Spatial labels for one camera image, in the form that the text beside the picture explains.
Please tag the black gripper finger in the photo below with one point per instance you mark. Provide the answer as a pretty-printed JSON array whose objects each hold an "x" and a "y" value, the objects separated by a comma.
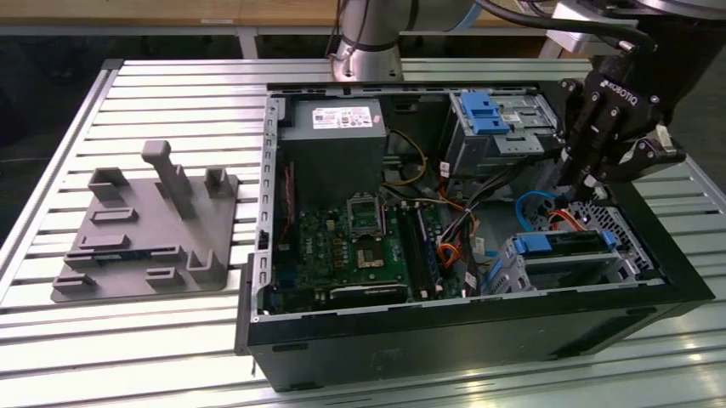
[
  {"x": 588, "y": 136},
  {"x": 641, "y": 161}
]

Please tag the hard disk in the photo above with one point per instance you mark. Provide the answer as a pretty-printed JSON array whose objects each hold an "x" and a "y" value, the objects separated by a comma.
[{"x": 536, "y": 244}]

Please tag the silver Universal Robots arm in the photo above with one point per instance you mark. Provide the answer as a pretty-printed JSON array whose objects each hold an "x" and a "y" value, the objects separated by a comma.
[{"x": 369, "y": 34}]

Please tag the metal disk bay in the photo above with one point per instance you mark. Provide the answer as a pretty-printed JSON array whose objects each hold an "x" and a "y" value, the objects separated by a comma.
[{"x": 517, "y": 276}]

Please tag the black RAM slot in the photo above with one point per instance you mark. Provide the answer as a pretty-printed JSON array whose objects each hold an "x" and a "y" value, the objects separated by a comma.
[
  {"x": 426, "y": 246},
  {"x": 418, "y": 246},
  {"x": 412, "y": 246},
  {"x": 433, "y": 246}
]

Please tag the metal drive cage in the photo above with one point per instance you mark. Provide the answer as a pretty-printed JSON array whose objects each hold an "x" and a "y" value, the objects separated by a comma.
[{"x": 523, "y": 140}]

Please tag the grey power supply box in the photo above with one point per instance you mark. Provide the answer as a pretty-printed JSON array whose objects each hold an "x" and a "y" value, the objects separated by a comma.
[{"x": 336, "y": 166}]

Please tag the CPU socket with gold contacts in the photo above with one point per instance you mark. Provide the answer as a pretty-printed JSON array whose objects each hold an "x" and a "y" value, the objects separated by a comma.
[{"x": 369, "y": 257}]

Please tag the black graphics card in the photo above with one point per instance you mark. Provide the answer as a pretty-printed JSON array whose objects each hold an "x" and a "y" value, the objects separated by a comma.
[{"x": 369, "y": 293}]

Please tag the black open PC case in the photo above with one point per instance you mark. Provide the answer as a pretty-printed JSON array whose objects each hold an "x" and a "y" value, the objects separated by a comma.
[{"x": 454, "y": 340}]

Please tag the green Dell motherboard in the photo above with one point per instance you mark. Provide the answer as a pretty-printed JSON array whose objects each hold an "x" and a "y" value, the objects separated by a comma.
[{"x": 318, "y": 255}]

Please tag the grey parts rack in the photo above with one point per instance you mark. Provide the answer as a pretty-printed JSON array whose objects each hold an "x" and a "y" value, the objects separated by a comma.
[{"x": 160, "y": 238}]

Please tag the blue plastic drive bracket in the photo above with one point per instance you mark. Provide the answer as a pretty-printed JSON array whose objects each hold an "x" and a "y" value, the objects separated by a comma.
[{"x": 483, "y": 123}]

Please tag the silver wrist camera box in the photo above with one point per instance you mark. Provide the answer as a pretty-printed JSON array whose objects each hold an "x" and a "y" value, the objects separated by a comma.
[{"x": 568, "y": 41}]

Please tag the wooden desk metal frame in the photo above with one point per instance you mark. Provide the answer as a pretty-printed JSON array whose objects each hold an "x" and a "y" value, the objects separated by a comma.
[{"x": 170, "y": 13}]

